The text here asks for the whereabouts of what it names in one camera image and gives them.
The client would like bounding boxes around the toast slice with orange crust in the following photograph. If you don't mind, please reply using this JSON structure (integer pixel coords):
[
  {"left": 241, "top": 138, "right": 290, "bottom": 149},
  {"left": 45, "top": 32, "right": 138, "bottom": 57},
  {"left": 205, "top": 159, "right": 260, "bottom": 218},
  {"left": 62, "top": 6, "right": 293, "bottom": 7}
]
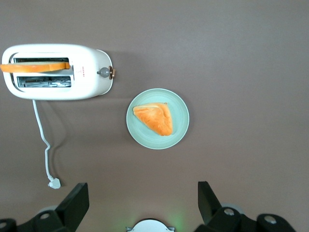
[{"left": 0, "top": 61, "right": 71, "bottom": 74}]

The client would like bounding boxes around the white power cord with plug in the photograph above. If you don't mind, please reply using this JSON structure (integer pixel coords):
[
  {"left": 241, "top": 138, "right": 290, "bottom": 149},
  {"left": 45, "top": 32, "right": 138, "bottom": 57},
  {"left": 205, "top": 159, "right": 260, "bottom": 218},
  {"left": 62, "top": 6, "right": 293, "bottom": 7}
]
[{"left": 32, "top": 99, "right": 62, "bottom": 190}]

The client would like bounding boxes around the orange triangular pastry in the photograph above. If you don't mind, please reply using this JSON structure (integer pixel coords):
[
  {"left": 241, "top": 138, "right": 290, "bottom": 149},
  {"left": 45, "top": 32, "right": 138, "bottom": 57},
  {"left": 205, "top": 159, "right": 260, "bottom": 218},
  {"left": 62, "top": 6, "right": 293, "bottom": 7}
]
[{"left": 132, "top": 102, "right": 174, "bottom": 137}]

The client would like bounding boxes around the brown table mat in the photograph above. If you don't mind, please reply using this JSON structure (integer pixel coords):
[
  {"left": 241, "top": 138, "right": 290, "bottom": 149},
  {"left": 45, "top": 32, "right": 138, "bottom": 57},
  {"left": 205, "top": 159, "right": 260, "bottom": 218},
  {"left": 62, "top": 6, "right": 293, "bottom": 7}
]
[{"left": 0, "top": 0, "right": 309, "bottom": 232}]

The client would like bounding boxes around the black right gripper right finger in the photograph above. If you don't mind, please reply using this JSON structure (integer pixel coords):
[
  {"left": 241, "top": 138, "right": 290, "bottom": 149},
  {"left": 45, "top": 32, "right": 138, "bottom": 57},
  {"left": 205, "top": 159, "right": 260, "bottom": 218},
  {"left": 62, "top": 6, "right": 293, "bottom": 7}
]
[{"left": 194, "top": 181, "right": 296, "bottom": 232}]

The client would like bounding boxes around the pale green round plate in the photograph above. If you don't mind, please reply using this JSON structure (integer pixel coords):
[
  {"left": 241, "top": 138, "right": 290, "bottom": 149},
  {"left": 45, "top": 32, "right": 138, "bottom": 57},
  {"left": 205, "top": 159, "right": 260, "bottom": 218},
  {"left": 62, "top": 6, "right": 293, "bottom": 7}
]
[{"left": 126, "top": 88, "right": 190, "bottom": 150}]

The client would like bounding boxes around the white two-slot toaster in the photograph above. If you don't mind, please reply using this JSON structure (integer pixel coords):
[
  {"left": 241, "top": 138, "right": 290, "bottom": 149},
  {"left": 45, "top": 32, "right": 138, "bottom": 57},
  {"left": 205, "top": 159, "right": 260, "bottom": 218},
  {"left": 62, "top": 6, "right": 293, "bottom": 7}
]
[{"left": 1, "top": 43, "right": 114, "bottom": 101}]

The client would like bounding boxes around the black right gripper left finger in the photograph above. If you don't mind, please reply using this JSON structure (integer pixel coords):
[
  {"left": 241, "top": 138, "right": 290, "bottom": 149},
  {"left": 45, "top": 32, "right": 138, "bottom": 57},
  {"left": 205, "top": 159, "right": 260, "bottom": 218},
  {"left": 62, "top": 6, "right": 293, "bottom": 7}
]
[{"left": 0, "top": 182, "right": 90, "bottom": 232}]

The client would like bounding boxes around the grey toaster lever knob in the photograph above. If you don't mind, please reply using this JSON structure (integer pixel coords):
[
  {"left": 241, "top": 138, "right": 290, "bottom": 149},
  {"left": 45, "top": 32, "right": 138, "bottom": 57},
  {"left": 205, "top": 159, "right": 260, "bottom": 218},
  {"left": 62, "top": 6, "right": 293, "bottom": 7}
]
[{"left": 97, "top": 65, "right": 117, "bottom": 81}]

